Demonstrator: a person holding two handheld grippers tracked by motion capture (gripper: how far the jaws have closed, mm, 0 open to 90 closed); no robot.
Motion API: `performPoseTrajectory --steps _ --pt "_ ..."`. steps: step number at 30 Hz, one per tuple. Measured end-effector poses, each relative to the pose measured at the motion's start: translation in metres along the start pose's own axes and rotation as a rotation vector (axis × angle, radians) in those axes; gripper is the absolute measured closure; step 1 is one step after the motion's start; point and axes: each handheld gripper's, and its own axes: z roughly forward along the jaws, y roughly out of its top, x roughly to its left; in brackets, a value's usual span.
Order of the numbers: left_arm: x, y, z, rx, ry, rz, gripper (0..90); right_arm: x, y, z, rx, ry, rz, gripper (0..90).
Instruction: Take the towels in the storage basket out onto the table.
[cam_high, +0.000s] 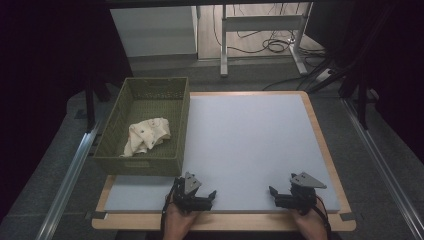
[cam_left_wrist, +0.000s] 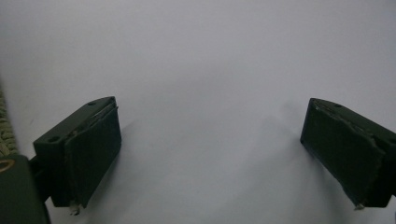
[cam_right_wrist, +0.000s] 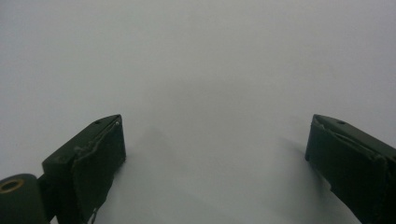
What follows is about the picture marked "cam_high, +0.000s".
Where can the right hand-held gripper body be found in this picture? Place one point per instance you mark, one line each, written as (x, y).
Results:
(306, 181)

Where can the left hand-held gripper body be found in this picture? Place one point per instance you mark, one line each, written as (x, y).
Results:
(191, 183)

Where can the green woven basket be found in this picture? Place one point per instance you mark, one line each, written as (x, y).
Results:
(140, 166)

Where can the cream printed cloth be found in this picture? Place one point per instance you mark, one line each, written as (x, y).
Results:
(146, 133)

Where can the person's right hand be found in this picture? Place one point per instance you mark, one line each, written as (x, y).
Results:
(311, 228)

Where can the black tape piece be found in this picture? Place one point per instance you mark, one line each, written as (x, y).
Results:
(348, 216)

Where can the black stand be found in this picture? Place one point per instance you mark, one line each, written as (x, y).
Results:
(362, 110)
(89, 110)

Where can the white power strip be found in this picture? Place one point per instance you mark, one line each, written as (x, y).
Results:
(323, 76)

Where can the dark curtain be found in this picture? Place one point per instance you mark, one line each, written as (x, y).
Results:
(400, 66)

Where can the white cabinet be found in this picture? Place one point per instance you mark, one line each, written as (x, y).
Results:
(153, 30)

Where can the aluminium rail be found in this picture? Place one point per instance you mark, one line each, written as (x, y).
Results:
(66, 186)
(383, 166)

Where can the white metal desk frame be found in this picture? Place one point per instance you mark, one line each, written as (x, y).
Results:
(263, 23)

